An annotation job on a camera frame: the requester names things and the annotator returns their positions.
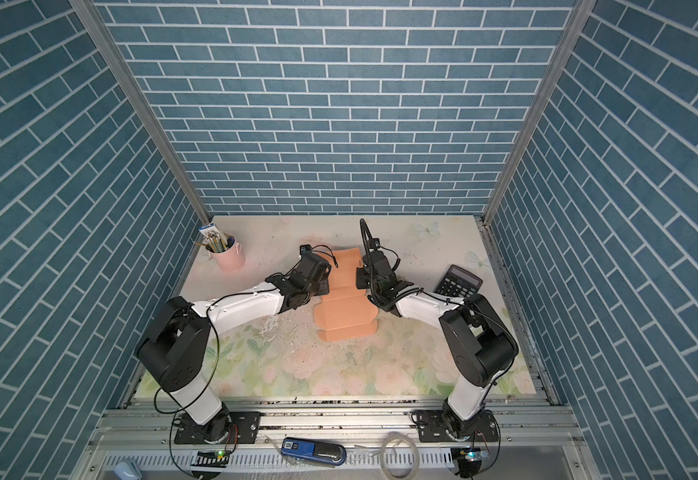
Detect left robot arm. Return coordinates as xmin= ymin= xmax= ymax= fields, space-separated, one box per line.
xmin=135 ymin=245 xmax=339 ymax=426

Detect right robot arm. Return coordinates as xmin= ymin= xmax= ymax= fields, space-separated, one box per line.
xmin=357 ymin=247 xmax=519 ymax=423

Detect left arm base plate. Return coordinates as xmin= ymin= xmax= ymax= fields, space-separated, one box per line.
xmin=172 ymin=409 xmax=261 ymax=446

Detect left controller board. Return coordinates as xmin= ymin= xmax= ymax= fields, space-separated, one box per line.
xmin=190 ymin=450 xmax=229 ymax=480

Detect pens in cup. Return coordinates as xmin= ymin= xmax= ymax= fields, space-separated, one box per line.
xmin=199 ymin=223 xmax=233 ymax=253

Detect controller board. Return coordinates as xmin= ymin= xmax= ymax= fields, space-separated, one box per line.
xmin=451 ymin=447 xmax=490 ymax=479
xmin=190 ymin=450 xmax=229 ymax=480

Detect blue handheld device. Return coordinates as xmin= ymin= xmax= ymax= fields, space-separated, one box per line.
xmin=281 ymin=437 xmax=347 ymax=466

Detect light blue object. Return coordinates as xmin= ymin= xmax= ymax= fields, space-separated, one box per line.
xmin=113 ymin=460 xmax=143 ymax=480

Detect pink paper box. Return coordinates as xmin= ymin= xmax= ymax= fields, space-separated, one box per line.
xmin=313 ymin=248 xmax=379 ymax=342

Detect coiled white cable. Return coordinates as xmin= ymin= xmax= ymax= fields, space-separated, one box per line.
xmin=378 ymin=431 xmax=421 ymax=480

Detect right controller board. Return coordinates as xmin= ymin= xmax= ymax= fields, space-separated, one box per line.
xmin=451 ymin=447 xmax=490 ymax=479

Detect black Dexin desk calculator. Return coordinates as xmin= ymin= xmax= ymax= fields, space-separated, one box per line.
xmin=434 ymin=265 xmax=483 ymax=299

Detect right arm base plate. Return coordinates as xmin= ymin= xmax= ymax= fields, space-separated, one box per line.
xmin=410 ymin=409 xmax=500 ymax=443

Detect pink pen holder cup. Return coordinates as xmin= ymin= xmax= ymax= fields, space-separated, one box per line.
xmin=209 ymin=236 xmax=246 ymax=273

